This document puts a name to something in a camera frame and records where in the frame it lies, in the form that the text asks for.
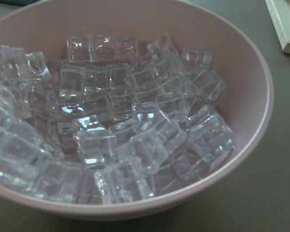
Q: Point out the pile of clear ice cubes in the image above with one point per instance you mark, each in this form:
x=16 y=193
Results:
x=108 y=125

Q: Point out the pink bowl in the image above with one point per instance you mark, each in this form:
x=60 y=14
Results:
x=246 y=104

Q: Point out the bamboo cutting board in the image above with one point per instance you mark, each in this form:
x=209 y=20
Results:
x=279 y=11

